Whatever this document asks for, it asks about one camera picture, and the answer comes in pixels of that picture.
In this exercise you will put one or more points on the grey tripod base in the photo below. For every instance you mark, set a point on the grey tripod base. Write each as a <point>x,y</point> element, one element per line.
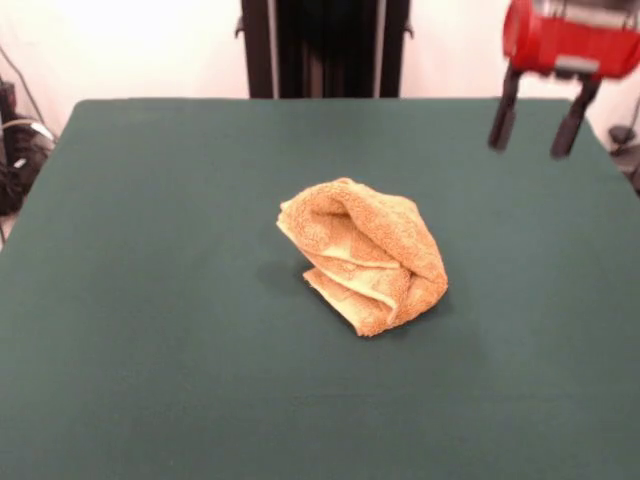
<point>621,135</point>

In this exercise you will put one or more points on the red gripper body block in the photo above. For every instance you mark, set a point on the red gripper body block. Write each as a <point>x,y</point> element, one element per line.
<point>565,45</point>

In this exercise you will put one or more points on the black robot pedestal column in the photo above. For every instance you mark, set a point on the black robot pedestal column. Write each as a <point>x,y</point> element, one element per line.
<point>325,45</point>

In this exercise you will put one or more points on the black power adapter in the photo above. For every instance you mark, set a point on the black power adapter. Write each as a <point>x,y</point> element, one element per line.
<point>7,95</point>

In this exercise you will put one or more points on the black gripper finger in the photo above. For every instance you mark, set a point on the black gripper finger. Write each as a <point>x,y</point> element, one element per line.
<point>504,115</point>
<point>570,125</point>

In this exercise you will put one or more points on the tan terry towel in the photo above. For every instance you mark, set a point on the tan terry towel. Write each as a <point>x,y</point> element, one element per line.
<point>380,240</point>

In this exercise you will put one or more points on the dark green table cloth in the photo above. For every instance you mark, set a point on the dark green table cloth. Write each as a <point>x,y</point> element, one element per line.
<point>150,250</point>

